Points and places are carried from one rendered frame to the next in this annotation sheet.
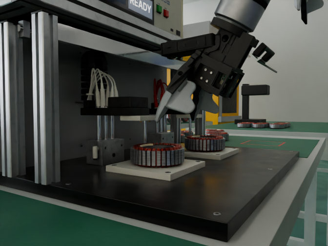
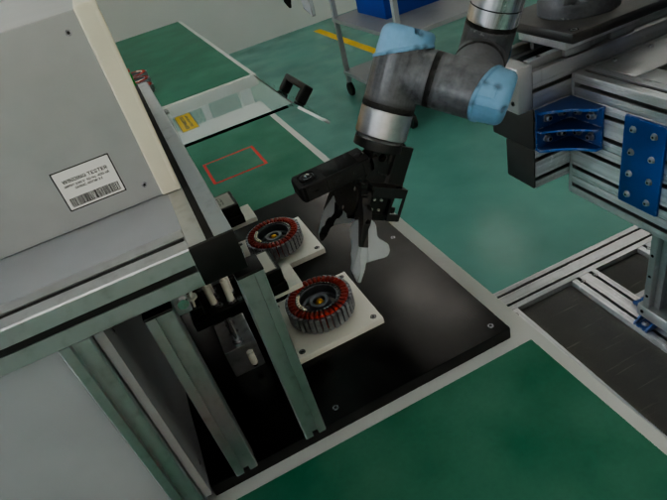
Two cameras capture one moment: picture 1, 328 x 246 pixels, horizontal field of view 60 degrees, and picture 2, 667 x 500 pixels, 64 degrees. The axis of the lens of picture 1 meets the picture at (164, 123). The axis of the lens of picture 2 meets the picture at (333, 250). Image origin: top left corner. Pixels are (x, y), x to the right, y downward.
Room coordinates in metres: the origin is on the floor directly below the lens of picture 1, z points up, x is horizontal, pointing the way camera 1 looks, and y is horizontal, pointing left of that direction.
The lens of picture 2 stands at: (0.08, 0.48, 1.37)
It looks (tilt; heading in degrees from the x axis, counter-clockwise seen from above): 35 degrees down; 313
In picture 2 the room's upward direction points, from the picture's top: 16 degrees counter-clockwise
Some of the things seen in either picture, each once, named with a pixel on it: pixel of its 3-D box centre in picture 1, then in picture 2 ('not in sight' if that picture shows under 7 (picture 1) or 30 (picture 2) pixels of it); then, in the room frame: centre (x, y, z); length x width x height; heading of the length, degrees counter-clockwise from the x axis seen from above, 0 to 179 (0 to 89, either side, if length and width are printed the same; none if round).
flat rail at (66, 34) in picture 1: (150, 58); not in sight; (0.74, 0.03, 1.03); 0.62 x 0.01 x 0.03; 148
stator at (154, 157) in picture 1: (157, 153); (320, 303); (0.59, 0.01, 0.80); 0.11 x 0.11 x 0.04
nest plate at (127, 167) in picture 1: (157, 166); (324, 313); (0.59, 0.01, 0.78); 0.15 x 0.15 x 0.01; 58
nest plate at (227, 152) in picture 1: (204, 151); (278, 248); (0.79, -0.11, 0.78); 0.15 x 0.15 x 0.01; 58
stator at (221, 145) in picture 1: (204, 142); (274, 238); (0.79, -0.11, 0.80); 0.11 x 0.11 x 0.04
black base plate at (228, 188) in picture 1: (179, 163); (294, 288); (0.70, -0.04, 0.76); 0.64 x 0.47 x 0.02; 148
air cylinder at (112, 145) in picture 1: (105, 150); (239, 343); (0.66, 0.14, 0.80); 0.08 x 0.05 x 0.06; 148
